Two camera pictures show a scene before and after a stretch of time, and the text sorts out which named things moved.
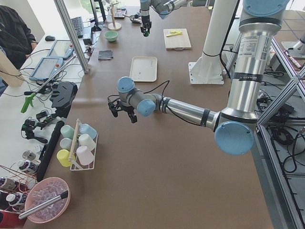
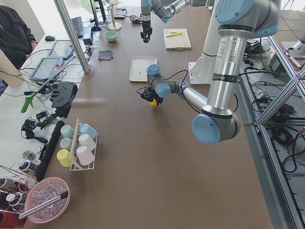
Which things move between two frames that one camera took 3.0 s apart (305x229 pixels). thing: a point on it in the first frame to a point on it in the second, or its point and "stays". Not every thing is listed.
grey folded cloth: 105,55 stays
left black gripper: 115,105 to 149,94
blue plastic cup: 86,129 stays
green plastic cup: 67,131 stays
